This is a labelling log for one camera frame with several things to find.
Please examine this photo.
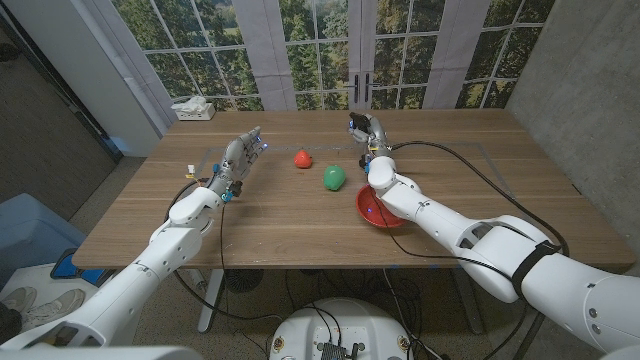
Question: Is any white floor cable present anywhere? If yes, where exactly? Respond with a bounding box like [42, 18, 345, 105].
[382, 268, 444, 360]

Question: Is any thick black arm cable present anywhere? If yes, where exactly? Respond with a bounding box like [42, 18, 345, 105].
[389, 140, 571, 256]
[163, 180, 284, 324]

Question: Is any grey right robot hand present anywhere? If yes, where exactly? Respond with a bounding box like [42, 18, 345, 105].
[348, 112, 394, 169]

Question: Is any red bowl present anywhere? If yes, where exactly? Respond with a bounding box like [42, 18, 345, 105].
[355, 183, 409, 230]

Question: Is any thin black left wrist cable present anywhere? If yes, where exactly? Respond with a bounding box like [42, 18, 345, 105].
[218, 203, 230, 301]

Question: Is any grey table leg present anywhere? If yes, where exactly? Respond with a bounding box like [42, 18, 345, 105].
[462, 284, 485, 335]

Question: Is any green toy bell pepper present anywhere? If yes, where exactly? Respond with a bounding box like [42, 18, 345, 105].
[322, 164, 347, 192]

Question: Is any printed window backdrop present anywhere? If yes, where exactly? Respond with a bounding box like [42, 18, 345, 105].
[82, 0, 556, 136]

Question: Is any blue plastic bin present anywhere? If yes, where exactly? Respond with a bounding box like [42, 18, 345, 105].
[0, 193, 87, 289]

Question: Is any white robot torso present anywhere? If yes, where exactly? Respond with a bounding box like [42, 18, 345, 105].
[268, 297, 414, 360]

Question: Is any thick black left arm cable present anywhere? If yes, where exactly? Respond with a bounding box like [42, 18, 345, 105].
[163, 180, 284, 324]

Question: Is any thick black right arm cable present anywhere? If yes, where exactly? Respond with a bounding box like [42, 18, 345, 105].
[389, 140, 571, 256]

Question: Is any person's dark trouser leg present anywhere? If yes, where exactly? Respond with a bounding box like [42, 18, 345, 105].
[0, 303, 24, 346]

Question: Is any white tissue box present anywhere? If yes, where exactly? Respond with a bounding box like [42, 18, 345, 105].
[170, 96, 217, 122]

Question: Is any clear spray bottle black head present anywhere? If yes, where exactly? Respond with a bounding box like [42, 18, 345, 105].
[348, 111, 372, 151]

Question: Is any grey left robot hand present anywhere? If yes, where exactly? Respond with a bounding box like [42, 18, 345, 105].
[207, 125, 268, 204]

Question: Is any white table leg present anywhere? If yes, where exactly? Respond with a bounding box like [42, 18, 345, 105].
[197, 268, 226, 335]

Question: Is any grey sneaker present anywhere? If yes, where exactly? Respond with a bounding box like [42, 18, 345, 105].
[7, 288, 87, 331]
[0, 286, 37, 314]

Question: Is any black round floor fan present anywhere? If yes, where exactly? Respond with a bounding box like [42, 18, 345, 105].
[223, 268, 265, 294]

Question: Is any white floor board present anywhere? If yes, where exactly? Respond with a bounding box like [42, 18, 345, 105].
[0, 263, 126, 346]

